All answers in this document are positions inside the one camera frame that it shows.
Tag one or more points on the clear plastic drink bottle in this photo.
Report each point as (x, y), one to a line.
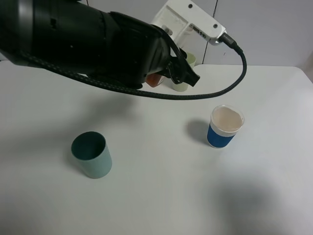
(153, 80)

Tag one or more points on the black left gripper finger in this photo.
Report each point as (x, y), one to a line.
(181, 72)

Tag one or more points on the light green plastic cup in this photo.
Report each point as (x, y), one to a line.
(191, 60)

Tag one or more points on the teal plastic cup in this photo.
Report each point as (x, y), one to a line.
(91, 152)

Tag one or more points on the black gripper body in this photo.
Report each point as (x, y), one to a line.
(134, 50)

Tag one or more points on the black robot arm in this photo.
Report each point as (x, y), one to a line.
(64, 33)

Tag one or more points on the blue banded glass cup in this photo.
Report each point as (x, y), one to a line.
(225, 122)

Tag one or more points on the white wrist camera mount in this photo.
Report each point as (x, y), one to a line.
(179, 17)

